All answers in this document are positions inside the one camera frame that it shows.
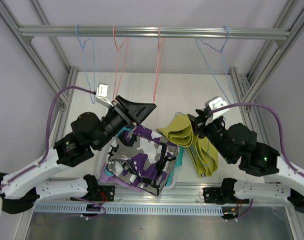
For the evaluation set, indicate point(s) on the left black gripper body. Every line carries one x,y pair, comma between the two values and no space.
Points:
116,120

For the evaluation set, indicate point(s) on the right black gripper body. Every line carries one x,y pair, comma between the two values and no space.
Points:
215,131

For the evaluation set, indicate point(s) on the olive yellow trousers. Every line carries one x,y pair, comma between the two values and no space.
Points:
170,132

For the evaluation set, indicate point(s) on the pink wire hanger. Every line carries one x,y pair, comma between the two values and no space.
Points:
160,50
121,57

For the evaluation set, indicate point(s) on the teal trousers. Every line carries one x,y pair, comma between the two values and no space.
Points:
179,160

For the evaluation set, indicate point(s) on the purple white patterned trousers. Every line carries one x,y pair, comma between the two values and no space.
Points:
144,157

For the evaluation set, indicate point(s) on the lilac purple trousers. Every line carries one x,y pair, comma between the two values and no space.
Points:
104,178

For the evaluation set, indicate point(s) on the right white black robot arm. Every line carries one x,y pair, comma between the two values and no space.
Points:
238,145

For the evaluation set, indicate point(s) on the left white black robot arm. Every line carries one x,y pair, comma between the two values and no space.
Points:
21,190

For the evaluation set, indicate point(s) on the white plastic basket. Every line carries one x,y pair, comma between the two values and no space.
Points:
170,182

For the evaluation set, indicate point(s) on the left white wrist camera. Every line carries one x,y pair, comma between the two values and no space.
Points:
101,95

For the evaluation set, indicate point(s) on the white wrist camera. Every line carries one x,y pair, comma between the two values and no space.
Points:
216,103
101,95

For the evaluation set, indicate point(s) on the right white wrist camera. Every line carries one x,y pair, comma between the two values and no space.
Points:
216,103

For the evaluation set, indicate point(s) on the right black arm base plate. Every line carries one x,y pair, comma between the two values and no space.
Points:
220,196

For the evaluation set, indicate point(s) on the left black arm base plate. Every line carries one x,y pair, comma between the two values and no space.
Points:
100,193

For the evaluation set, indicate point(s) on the white slotted cable duct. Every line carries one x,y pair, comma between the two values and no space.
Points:
126,209

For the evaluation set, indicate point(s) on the aluminium hanging rail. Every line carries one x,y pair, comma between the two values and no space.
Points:
278,34

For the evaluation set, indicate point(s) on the aluminium frame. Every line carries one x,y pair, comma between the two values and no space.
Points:
266,62

